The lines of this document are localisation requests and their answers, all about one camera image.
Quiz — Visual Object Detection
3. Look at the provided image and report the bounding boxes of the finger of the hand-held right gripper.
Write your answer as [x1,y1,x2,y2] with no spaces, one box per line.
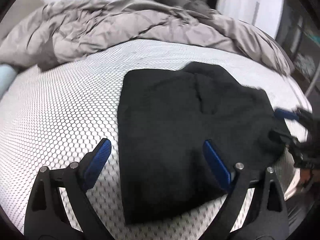
[268,129,292,144]
[274,109,302,121]

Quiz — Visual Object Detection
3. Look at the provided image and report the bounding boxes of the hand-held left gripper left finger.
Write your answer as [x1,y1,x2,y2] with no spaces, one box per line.
[24,138,112,240]

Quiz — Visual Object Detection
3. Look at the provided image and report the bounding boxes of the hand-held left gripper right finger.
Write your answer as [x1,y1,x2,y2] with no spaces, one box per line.
[202,140,290,240]

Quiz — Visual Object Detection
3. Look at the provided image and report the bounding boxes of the black pants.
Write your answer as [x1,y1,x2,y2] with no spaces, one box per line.
[117,61,290,227]

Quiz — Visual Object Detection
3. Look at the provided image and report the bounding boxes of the person's right hand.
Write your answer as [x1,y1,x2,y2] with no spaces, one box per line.
[297,169,317,187]

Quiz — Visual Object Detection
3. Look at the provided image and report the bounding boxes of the bed with honeycomb mattress cover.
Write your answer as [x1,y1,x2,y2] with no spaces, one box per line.
[0,40,313,240]

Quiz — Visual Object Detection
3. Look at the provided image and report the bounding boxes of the dark shelf unit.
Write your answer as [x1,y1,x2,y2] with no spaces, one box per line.
[282,2,320,80]

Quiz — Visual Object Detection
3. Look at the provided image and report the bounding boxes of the light blue pillow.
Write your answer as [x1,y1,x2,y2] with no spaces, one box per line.
[0,64,19,98]

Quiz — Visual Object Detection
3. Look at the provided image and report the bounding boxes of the grey duvet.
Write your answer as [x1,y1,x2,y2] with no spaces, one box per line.
[0,0,292,74]

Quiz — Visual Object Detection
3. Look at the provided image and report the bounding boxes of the dark grey padded jacket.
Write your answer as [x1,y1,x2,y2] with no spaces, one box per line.
[150,0,218,18]

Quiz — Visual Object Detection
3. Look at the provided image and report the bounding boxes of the beige padded headboard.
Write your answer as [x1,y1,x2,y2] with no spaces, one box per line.
[5,0,43,30]

